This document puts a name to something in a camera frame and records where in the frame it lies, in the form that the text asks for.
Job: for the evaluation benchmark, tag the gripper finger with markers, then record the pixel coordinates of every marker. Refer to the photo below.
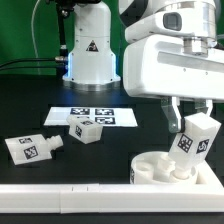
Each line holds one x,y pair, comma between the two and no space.
170,107
204,105

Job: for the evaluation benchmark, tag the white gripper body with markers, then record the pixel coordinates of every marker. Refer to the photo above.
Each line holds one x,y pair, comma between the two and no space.
156,67

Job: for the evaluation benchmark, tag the white marker sheet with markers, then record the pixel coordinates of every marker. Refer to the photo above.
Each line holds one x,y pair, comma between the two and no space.
111,117

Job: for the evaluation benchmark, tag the white L-shaped fence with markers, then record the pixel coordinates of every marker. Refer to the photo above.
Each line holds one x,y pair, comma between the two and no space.
205,196

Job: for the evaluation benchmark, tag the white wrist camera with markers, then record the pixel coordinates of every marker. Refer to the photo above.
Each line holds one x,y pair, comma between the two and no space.
164,23

